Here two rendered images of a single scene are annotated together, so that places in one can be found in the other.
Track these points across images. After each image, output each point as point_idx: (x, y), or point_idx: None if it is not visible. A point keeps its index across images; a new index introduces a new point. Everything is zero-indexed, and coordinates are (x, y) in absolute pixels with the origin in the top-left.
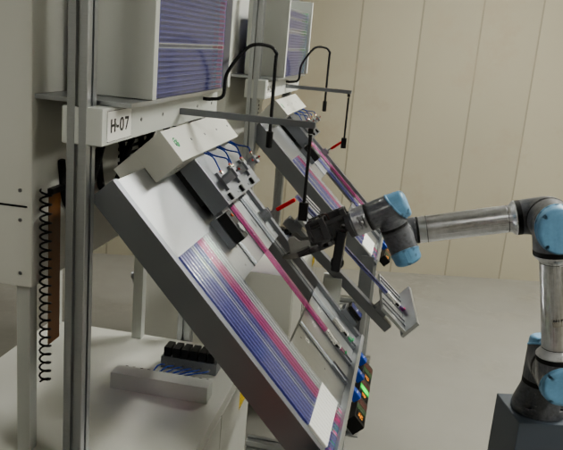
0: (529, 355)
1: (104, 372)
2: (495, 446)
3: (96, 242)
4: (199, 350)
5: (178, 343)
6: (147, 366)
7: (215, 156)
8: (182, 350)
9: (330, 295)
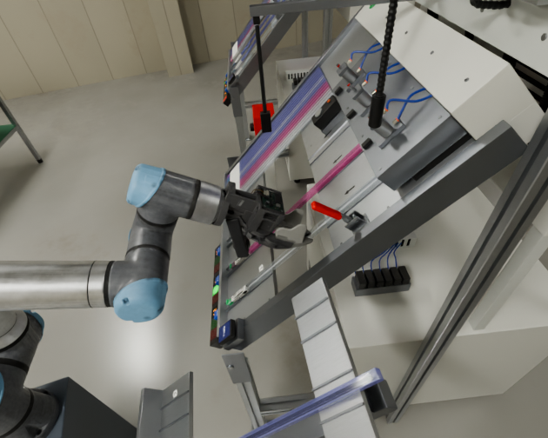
0: (14, 381)
1: (432, 251)
2: (90, 437)
3: None
4: (375, 277)
5: (399, 276)
6: (412, 274)
7: (370, 52)
8: (386, 268)
9: (257, 311)
